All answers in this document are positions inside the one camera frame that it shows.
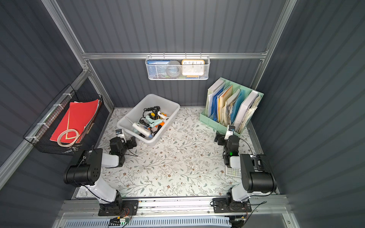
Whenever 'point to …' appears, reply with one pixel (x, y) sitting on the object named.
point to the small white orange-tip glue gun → (165, 118)
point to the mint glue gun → (152, 123)
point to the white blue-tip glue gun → (141, 129)
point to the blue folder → (214, 105)
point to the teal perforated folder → (238, 101)
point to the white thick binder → (242, 110)
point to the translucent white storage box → (147, 123)
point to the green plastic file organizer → (227, 103)
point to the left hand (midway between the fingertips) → (126, 137)
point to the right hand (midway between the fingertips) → (228, 132)
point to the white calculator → (236, 172)
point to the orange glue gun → (161, 124)
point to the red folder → (78, 116)
